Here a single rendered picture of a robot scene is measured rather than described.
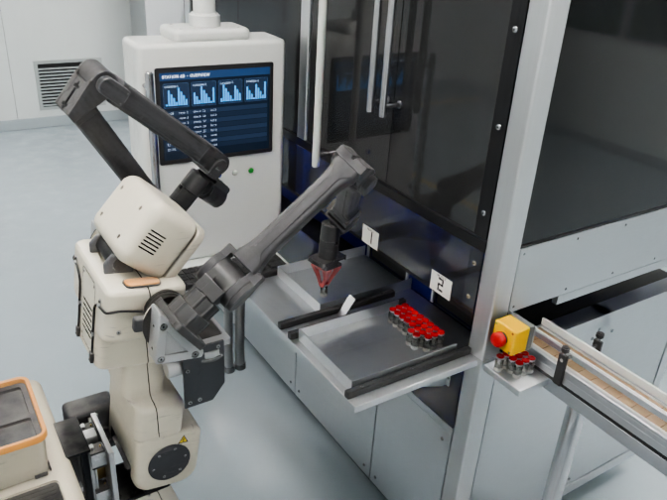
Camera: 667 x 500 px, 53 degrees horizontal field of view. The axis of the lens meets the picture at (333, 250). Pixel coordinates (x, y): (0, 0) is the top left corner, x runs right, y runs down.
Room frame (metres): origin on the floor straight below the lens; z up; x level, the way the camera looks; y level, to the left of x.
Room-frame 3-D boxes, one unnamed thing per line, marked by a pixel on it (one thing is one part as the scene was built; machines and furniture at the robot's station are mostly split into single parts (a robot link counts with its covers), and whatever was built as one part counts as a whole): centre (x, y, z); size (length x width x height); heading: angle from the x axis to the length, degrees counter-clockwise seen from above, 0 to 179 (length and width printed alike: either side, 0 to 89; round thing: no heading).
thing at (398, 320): (1.57, -0.22, 0.90); 0.18 x 0.02 x 0.05; 34
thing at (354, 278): (1.86, -0.04, 0.90); 0.34 x 0.26 x 0.04; 124
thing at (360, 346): (1.51, -0.13, 0.90); 0.34 x 0.26 x 0.04; 124
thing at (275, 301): (1.68, -0.08, 0.87); 0.70 x 0.48 x 0.02; 34
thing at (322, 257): (1.73, 0.02, 1.05); 0.10 x 0.07 x 0.07; 140
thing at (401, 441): (2.60, -0.25, 0.44); 2.06 x 1.00 x 0.88; 34
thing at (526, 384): (1.44, -0.51, 0.87); 0.14 x 0.13 x 0.02; 124
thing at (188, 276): (2.00, 0.35, 0.82); 0.40 x 0.14 x 0.02; 122
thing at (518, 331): (1.43, -0.47, 0.99); 0.08 x 0.07 x 0.07; 124
